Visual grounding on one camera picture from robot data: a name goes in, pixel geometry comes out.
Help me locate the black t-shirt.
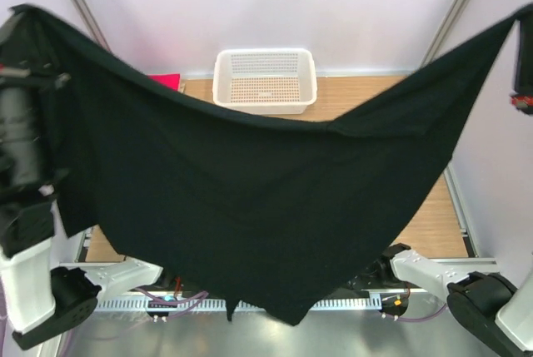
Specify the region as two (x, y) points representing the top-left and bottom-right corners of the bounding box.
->
(6, 5), (532, 325)

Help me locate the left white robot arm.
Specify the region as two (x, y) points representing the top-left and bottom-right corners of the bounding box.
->
(1, 11), (163, 350)

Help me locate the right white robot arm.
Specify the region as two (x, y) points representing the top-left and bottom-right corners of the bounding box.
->
(377, 5), (532, 356)

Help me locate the white perforated plastic basket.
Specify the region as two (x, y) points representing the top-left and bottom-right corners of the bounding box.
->
(212, 47), (317, 116)

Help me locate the folded pink t-shirt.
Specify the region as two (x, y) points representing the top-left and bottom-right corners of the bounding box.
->
(149, 73), (181, 92)

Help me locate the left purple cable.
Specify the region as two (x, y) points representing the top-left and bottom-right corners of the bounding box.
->
(132, 288), (209, 319)

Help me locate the purple cable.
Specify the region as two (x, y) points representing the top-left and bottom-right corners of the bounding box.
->
(132, 288), (209, 319)
(391, 300), (451, 325)

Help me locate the white slotted cable duct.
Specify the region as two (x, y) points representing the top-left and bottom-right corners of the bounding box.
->
(95, 295), (381, 313)

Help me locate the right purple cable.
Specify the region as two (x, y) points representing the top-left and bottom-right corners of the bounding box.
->
(391, 300), (451, 325)

